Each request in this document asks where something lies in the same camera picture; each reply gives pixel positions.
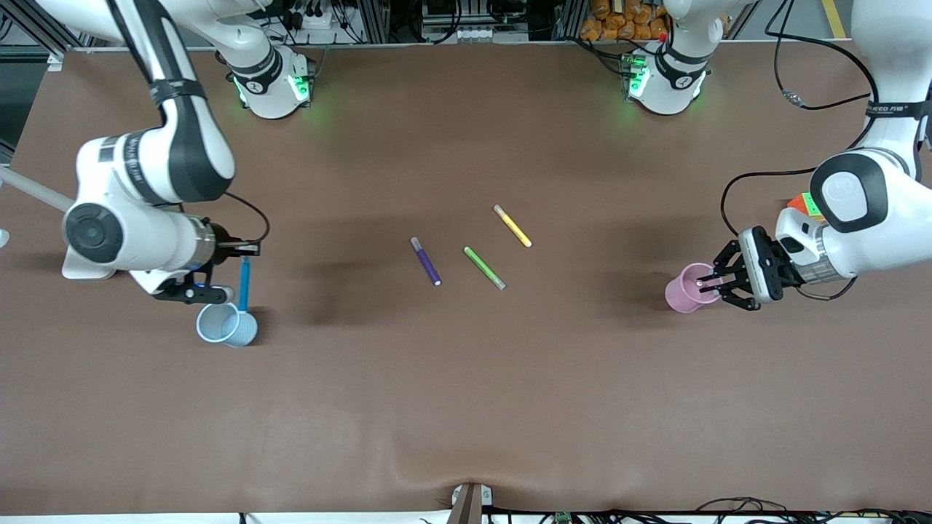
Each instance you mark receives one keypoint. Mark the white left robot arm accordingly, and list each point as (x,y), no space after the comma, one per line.
(874,233)

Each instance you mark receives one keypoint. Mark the orange snack bags pile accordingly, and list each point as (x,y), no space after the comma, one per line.
(622,18)

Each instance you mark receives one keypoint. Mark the pink plastic cup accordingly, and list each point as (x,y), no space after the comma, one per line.
(684,295)

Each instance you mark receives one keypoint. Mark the yellow marker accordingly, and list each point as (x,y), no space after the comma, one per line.
(512,225)

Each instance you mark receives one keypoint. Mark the blue marker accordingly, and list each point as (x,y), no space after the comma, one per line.
(244,284)

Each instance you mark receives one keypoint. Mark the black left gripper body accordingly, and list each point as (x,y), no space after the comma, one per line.
(766,265)

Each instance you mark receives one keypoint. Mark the green marker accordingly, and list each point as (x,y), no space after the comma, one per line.
(485,268)

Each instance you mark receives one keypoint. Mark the light blue plastic cup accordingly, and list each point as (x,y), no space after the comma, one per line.
(226,327)

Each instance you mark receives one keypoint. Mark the colourful puzzle cube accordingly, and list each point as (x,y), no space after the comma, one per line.
(804,206)

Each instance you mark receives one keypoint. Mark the white lamp stand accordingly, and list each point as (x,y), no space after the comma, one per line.
(84,271)

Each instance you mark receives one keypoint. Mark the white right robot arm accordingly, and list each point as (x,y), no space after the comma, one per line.
(182,160)

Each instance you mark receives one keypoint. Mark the metal table edge clamp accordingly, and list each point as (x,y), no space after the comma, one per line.
(470,503)

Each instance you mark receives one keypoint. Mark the purple marker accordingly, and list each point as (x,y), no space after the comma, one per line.
(426,260)

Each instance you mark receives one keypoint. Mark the white power strip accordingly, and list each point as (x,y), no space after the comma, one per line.
(328,20)

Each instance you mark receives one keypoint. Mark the pink marker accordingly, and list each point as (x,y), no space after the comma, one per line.
(700,284)

